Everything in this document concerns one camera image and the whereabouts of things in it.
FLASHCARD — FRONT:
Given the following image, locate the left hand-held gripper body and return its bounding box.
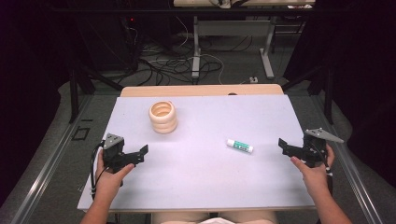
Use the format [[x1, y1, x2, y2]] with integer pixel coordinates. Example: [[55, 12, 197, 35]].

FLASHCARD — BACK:
[[102, 133, 140, 174]]

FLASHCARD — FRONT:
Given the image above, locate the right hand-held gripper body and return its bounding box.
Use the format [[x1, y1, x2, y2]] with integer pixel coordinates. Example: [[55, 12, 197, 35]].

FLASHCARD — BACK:
[[300, 127, 346, 169]]

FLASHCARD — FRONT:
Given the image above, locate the person's right hand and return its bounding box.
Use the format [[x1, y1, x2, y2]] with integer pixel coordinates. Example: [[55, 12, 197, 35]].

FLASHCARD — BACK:
[[290, 144, 336, 195]]

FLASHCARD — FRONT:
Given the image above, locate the person's left hand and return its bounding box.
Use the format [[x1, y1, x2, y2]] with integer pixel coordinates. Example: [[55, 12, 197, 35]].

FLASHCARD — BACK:
[[93, 148, 136, 203]]

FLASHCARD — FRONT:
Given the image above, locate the white green glue stick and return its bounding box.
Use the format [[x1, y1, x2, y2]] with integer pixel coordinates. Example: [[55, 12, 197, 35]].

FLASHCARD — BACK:
[[226, 138, 254, 155]]

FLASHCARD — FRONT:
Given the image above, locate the black metal stand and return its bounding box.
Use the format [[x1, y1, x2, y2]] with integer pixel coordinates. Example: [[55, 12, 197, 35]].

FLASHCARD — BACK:
[[281, 63, 335, 125], [67, 60, 124, 124]]

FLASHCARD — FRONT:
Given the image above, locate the black computer tower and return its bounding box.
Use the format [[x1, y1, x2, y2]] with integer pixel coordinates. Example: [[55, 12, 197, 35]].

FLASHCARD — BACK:
[[76, 13, 140, 72]]

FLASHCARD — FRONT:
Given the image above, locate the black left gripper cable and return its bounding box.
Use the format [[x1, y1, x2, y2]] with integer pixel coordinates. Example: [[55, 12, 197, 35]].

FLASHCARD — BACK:
[[90, 140, 108, 201]]

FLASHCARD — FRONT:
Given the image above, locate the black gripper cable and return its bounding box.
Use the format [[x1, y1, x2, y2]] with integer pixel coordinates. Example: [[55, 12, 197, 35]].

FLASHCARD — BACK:
[[322, 148, 334, 197], [90, 140, 108, 201]]

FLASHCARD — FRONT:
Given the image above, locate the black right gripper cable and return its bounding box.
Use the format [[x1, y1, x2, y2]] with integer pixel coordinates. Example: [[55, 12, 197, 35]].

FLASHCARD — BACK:
[[322, 148, 334, 197]]

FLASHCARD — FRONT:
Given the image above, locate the beige ribbed ring holder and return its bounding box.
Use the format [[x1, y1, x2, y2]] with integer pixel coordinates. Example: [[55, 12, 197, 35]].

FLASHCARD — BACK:
[[148, 100, 178, 135]]

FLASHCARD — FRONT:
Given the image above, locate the aluminium floor rail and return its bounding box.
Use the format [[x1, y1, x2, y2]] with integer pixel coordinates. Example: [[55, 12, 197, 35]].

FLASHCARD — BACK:
[[10, 94, 94, 224], [311, 92, 384, 224]]

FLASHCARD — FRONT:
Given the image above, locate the tangle of floor cables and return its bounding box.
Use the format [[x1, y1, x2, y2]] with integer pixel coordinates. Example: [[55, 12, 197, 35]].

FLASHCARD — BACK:
[[124, 18, 260, 87]]

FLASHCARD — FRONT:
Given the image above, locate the grey metal desk frame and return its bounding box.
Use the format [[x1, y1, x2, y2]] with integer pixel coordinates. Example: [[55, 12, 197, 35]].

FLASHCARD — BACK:
[[191, 15, 278, 80]]

